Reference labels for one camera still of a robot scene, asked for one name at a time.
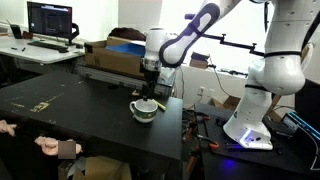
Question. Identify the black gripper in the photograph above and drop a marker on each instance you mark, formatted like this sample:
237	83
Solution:
151	80

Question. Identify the white mug with green band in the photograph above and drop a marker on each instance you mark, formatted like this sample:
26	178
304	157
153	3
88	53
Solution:
143	111

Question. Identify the yellow marker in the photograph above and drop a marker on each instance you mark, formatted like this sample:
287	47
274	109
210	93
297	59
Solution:
162	107

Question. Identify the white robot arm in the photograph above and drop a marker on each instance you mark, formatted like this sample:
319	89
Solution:
278	71

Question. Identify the grey metal case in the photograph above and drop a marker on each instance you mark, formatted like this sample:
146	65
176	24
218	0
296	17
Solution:
164	85

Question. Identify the cardboard box with blue lining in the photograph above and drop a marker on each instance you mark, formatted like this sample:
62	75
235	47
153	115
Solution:
102	55

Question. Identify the small brown box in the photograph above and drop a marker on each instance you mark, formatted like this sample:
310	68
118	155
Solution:
199	60

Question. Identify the dark round object behind box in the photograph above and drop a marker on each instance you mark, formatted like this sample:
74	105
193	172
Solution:
128	33

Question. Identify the person's hand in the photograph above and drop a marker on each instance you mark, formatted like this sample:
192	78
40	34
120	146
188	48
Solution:
52	147

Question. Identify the white desk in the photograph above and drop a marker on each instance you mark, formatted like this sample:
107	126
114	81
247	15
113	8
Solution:
20	48

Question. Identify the computer monitor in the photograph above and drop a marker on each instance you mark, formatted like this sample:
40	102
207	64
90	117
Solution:
52	20

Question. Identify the black keyboard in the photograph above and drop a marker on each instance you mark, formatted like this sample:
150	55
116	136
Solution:
60	49

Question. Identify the black control box blue light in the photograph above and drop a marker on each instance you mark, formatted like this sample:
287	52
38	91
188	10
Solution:
293	121

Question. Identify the orange-handled clamp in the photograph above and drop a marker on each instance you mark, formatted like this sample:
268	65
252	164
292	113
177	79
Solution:
212	144

